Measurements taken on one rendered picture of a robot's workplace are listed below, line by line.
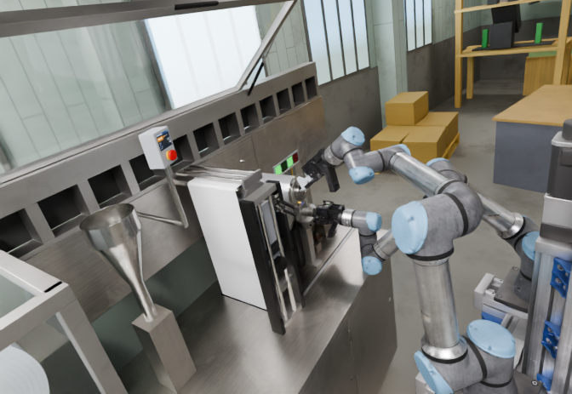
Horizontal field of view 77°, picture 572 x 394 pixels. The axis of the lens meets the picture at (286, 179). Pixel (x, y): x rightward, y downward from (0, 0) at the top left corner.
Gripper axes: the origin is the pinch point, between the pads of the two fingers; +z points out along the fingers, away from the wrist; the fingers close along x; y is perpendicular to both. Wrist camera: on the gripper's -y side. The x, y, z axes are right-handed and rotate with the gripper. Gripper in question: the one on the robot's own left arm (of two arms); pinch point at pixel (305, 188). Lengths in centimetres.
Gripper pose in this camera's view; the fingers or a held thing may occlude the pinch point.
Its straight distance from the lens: 148.6
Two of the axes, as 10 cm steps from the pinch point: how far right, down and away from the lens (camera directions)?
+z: -5.2, 5.1, 6.9
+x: -5.4, 4.3, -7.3
